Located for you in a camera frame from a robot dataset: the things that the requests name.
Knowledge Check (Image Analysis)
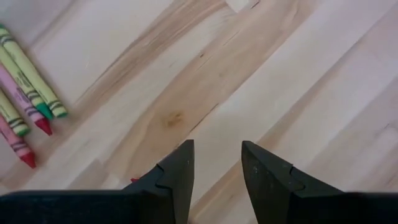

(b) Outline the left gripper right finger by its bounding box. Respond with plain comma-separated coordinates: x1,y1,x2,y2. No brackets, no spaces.
241,140,343,224

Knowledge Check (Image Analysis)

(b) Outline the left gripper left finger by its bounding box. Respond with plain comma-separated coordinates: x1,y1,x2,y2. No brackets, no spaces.
123,139,195,224

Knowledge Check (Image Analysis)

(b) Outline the green crayon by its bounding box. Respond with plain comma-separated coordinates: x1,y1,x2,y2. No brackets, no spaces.
0,24,68,119
0,89,31,138
0,46,54,121

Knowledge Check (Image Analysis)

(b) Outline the red crayon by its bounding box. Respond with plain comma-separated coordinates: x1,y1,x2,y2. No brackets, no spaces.
0,114,37,169
0,62,53,137

